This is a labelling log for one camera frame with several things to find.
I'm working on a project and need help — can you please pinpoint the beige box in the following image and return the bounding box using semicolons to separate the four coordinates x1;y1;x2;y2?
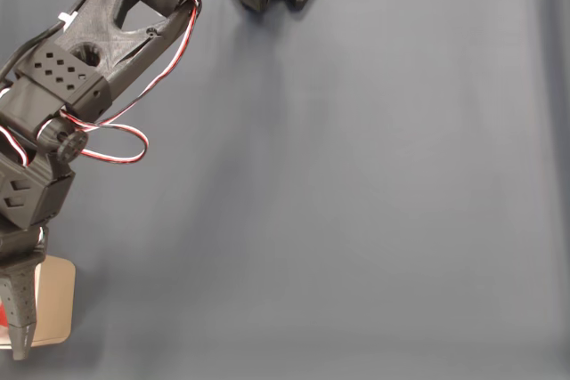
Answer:
0;255;77;349

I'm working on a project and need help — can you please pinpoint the red white black servo cable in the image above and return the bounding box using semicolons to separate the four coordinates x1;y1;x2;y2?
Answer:
36;0;291;166

